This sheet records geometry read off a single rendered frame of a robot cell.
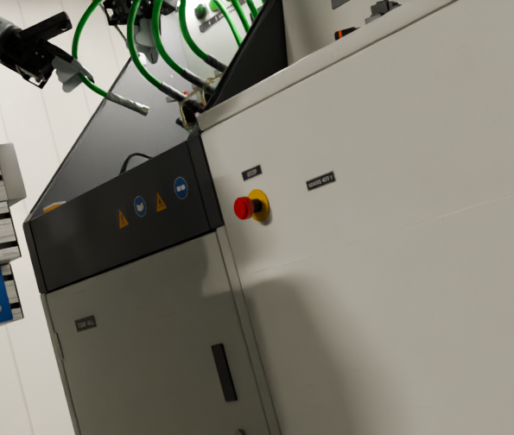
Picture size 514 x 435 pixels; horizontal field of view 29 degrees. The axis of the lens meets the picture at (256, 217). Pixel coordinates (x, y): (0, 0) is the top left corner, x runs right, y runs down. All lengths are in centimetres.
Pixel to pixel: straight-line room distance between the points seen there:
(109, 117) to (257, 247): 89
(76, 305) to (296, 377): 67
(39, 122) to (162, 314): 244
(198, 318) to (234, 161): 31
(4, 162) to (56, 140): 263
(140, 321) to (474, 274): 80
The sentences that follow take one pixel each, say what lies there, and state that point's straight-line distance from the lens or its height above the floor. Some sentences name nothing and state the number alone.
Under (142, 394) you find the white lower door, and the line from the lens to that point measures 196.
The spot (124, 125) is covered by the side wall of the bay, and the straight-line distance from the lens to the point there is 240.
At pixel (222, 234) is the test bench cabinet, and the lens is 165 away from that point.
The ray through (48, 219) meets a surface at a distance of 214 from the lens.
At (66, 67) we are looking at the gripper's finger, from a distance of 216.
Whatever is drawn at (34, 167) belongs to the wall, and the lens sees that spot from 412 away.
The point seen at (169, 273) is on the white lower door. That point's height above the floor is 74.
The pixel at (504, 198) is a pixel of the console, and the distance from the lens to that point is 125.
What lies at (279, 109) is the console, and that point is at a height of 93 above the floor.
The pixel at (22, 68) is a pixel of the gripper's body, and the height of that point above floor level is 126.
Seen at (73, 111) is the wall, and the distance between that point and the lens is 428.
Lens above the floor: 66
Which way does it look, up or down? 4 degrees up
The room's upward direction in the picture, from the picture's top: 15 degrees counter-clockwise
